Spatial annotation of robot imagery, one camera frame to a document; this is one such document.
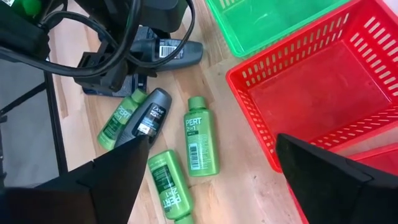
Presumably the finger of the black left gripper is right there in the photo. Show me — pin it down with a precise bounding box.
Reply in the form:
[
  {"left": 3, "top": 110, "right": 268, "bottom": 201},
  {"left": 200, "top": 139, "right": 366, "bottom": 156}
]
[
  {"left": 129, "top": 63, "right": 158, "bottom": 77},
  {"left": 129, "top": 37, "right": 158, "bottom": 57}
]

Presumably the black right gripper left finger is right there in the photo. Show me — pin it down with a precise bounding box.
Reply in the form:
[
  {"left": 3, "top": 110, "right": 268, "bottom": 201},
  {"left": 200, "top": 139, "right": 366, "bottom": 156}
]
[{"left": 0, "top": 136, "right": 150, "bottom": 224}]

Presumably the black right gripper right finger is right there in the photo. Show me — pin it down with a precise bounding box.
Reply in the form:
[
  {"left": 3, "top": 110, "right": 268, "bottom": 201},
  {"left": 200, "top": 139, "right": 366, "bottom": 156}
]
[{"left": 275, "top": 133, "right": 398, "bottom": 224}]

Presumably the dark blue toiletry tube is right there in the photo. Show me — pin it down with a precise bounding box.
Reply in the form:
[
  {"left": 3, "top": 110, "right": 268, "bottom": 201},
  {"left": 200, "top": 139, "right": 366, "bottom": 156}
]
[
  {"left": 82, "top": 73, "right": 149, "bottom": 98},
  {"left": 135, "top": 25, "right": 160, "bottom": 43}
]

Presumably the grey Dove bottle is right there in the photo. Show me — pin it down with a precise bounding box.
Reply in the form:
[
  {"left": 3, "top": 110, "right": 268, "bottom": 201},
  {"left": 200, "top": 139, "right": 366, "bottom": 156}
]
[
  {"left": 130, "top": 37, "right": 205, "bottom": 72},
  {"left": 114, "top": 87, "right": 173, "bottom": 149}
]

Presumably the green Pert shampoo bottle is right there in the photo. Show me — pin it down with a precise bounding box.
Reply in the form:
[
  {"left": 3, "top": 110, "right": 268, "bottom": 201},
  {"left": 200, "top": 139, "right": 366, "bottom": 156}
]
[
  {"left": 183, "top": 95, "right": 220, "bottom": 177},
  {"left": 96, "top": 88, "right": 149, "bottom": 151},
  {"left": 147, "top": 149, "right": 195, "bottom": 224}
]

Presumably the green plastic piece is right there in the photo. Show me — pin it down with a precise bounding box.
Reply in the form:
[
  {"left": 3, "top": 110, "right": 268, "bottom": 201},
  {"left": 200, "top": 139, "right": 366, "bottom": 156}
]
[{"left": 12, "top": 0, "right": 43, "bottom": 17}]

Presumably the green plastic basket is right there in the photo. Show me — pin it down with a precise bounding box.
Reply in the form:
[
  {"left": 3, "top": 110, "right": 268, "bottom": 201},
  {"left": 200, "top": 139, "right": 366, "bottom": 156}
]
[{"left": 205, "top": 0, "right": 352, "bottom": 58}]

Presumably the black metal table frame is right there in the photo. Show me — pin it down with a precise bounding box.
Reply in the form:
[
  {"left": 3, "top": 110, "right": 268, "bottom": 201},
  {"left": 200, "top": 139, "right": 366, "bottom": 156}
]
[{"left": 0, "top": 70, "right": 69, "bottom": 187}]

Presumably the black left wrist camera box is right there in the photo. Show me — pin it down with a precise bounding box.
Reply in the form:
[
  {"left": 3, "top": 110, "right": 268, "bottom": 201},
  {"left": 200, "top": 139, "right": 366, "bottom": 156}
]
[{"left": 0, "top": 0, "right": 51, "bottom": 60}]

